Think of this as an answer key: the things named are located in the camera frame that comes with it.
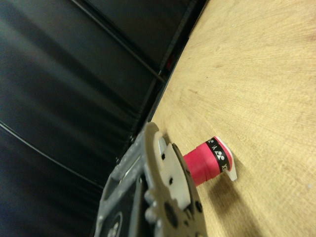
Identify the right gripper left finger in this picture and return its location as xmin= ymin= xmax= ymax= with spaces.
xmin=95 ymin=133 xmax=149 ymax=237

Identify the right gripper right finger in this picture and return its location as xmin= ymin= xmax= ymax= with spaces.
xmin=143 ymin=121 xmax=198 ymax=237

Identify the black curtain stand pole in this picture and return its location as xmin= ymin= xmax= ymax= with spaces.
xmin=73 ymin=0 xmax=167 ymax=84

